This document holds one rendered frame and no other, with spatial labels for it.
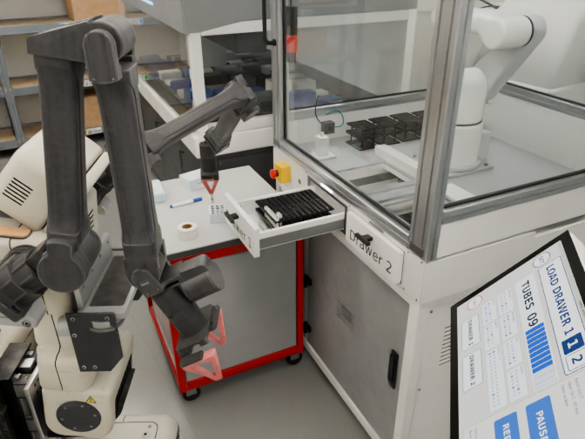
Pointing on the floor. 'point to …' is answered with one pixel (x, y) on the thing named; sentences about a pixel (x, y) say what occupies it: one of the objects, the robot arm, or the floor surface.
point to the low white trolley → (234, 284)
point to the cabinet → (377, 341)
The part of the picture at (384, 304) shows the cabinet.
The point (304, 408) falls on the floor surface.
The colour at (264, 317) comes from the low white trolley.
